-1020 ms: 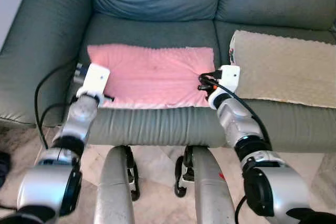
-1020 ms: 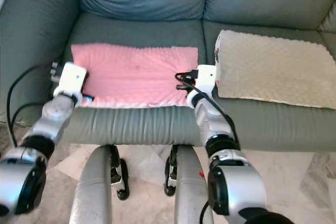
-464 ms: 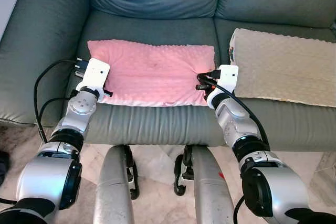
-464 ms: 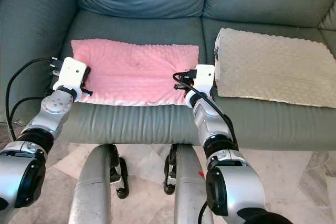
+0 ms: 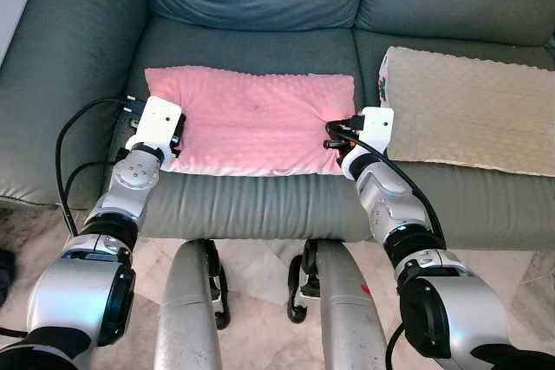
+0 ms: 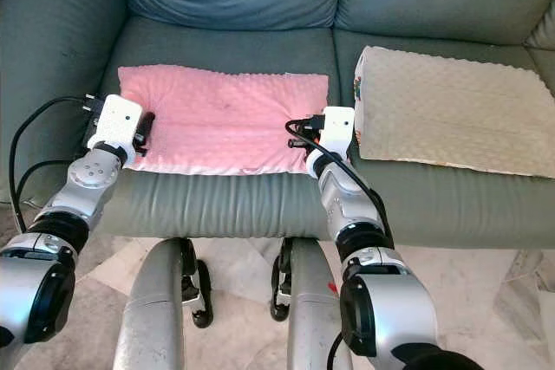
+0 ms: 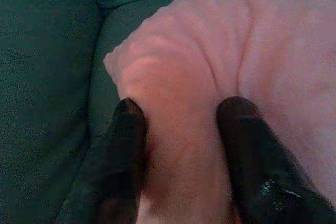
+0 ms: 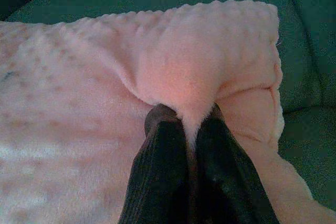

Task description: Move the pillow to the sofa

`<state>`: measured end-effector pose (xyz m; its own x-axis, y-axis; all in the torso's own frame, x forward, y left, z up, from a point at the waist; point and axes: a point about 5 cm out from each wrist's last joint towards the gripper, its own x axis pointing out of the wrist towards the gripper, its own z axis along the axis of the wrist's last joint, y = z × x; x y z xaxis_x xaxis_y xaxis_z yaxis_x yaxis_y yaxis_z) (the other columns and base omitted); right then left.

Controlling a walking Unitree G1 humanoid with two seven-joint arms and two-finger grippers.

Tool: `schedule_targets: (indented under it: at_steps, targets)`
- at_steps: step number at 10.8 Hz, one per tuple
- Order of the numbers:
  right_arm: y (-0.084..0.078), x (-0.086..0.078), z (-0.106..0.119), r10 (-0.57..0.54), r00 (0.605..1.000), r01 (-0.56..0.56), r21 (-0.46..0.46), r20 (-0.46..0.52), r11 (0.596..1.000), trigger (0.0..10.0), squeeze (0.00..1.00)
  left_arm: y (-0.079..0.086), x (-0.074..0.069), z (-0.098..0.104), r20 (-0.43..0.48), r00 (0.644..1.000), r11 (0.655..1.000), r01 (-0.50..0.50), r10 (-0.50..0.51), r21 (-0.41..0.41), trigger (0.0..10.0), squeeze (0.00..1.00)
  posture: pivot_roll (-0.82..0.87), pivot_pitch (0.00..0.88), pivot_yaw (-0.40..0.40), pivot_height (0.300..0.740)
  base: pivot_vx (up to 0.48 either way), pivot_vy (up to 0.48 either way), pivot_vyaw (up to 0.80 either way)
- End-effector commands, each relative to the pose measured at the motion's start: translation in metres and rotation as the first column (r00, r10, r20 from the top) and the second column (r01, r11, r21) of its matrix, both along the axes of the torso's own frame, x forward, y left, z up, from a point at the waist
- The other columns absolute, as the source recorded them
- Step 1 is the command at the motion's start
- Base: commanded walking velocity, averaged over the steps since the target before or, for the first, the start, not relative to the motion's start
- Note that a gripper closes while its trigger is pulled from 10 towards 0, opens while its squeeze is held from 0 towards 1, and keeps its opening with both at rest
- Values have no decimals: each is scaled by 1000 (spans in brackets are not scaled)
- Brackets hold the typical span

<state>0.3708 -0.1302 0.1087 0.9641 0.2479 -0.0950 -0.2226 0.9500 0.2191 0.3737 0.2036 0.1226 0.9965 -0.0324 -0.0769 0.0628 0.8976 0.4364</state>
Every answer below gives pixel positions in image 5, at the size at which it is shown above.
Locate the pink dotted pillow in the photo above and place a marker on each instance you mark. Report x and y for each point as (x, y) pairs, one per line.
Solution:
(251, 119)

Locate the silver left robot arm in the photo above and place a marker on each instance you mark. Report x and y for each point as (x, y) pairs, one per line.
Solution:
(87, 257)

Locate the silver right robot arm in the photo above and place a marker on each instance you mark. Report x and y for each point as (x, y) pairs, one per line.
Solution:
(416, 249)

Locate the green leather sofa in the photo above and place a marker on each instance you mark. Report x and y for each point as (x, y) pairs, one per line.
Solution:
(260, 205)

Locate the beige dotted pillow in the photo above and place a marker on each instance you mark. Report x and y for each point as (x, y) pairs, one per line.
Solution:
(473, 110)

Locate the silver right robot leg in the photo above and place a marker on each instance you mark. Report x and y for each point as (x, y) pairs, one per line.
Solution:
(347, 318)

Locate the silver robot leg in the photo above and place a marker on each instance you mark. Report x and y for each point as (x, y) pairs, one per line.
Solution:
(186, 318)
(347, 318)

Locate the silver left robot leg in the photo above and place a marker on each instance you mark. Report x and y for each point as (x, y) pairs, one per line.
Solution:
(186, 318)

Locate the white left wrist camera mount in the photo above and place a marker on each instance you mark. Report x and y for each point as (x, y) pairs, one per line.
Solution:
(159, 121)

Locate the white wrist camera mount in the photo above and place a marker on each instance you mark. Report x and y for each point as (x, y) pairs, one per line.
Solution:
(375, 130)
(159, 121)

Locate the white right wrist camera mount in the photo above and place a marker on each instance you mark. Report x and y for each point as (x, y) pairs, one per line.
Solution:
(375, 130)

